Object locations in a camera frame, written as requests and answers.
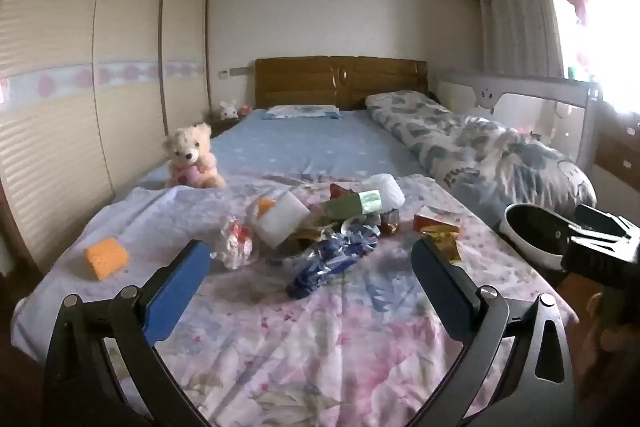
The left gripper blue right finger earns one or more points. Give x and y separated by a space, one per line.
451 292

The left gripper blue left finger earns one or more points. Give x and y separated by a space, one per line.
169 291

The yellow snack wrapper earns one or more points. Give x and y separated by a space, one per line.
445 239

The white plastic bag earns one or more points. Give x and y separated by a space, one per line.
234 244

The blue snack bag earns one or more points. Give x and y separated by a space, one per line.
331 257

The white foam fruit net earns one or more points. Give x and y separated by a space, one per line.
392 197

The green drink carton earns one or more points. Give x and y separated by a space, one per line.
353 205

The white foam block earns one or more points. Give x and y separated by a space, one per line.
281 221

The red box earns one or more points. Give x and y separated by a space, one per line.
428 222

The green cartoon juice carton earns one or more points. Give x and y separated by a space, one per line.
390 222

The red snack wrapper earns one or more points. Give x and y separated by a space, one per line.
338 191

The white round trash bin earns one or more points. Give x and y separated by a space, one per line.
541 236

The person's right hand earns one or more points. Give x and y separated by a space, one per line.
610 351

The orange foam fruit net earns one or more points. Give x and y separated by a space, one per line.
106 258

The brown drawer cabinet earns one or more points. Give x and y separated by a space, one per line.
618 145

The grey patterned duvet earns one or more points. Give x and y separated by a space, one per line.
485 165

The cream teddy bear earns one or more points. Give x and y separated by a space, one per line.
191 160

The floral pink blanket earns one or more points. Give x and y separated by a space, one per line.
365 350

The blue bed sheet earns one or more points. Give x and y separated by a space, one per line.
295 151

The dark wooden nightstand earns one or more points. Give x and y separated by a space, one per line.
219 126

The white rabbit plush toy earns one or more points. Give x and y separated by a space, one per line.
228 110

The blue white pillow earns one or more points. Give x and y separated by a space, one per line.
302 111

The grey curtain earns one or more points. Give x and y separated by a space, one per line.
521 38

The wooden headboard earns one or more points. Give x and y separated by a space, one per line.
342 81

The white sliding wardrobe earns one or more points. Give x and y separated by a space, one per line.
89 88

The grey bed guard rail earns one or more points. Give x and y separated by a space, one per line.
562 112

